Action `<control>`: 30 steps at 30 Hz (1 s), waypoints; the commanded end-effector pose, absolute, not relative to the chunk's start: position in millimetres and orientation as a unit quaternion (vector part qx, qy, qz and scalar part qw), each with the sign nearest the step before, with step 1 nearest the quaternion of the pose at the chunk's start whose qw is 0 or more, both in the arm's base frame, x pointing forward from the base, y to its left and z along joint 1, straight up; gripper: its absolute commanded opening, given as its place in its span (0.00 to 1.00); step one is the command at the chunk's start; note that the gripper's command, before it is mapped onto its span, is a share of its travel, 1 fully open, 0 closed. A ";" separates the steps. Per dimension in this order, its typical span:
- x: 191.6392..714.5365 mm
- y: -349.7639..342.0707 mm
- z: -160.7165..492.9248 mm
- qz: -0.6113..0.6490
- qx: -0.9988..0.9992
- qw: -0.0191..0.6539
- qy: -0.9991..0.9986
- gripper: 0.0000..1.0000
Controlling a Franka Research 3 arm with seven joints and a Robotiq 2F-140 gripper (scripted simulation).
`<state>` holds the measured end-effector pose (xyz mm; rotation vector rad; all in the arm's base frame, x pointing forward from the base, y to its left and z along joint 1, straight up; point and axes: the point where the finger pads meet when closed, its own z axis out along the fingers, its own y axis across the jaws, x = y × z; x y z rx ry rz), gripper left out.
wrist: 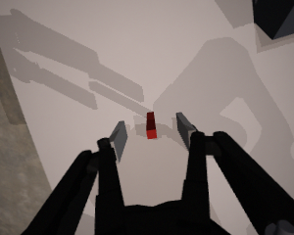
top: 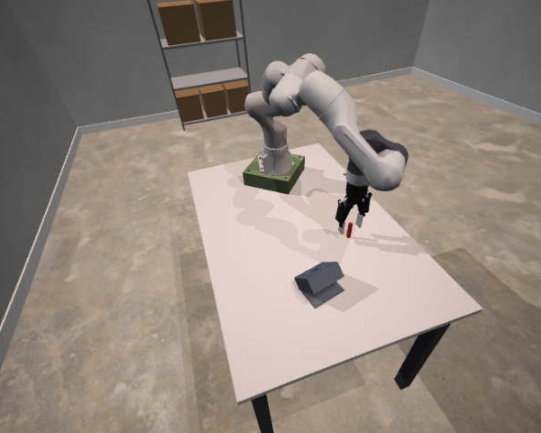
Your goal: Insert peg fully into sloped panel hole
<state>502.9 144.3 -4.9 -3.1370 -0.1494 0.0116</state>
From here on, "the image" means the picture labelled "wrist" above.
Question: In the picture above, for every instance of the red rectangular block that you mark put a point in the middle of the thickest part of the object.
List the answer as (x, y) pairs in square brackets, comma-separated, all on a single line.
[(151, 126)]

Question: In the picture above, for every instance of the dark grey square panel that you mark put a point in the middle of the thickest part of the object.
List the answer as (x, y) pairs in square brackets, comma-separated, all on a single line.
[(274, 17)]

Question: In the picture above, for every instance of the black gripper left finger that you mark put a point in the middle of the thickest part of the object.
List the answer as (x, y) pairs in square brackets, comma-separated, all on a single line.
[(61, 213)]

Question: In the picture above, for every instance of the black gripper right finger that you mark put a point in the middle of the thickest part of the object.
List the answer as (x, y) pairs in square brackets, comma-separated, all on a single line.
[(268, 206)]

